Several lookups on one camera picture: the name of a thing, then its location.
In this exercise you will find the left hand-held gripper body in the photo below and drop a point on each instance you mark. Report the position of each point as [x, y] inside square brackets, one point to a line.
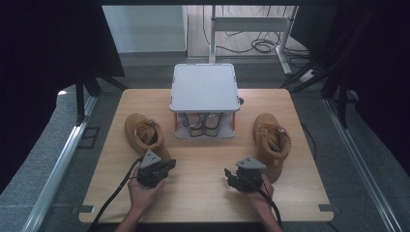
[150, 174]

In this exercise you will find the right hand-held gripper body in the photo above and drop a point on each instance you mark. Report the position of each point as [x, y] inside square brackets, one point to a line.
[249, 179]

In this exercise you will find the tan suede boot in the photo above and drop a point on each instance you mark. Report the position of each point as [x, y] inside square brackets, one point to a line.
[141, 135]
[272, 151]

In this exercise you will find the white shoe rack orange legs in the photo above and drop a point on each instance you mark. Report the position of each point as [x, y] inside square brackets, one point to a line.
[204, 87]

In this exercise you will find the person's left hand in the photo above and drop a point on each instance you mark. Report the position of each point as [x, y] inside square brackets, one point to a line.
[145, 196]

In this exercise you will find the person's right hand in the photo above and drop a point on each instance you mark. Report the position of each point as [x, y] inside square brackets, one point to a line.
[262, 199]

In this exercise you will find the black tripod stand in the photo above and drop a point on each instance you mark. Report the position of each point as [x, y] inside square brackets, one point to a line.
[80, 96]
[341, 96]

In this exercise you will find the white power strip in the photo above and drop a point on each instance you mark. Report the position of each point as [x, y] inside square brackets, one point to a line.
[307, 75]

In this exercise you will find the white cabinet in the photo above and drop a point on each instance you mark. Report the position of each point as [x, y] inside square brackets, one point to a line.
[145, 29]

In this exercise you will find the black curtain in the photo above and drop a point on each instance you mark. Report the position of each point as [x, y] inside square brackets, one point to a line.
[42, 64]
[374, 64]

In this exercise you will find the aluminium floor rail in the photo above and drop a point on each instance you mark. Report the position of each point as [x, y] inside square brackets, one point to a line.
[54, 180]
[364, 174]

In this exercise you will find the white metal desk frame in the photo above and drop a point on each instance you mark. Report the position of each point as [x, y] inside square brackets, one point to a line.
[248, 24]

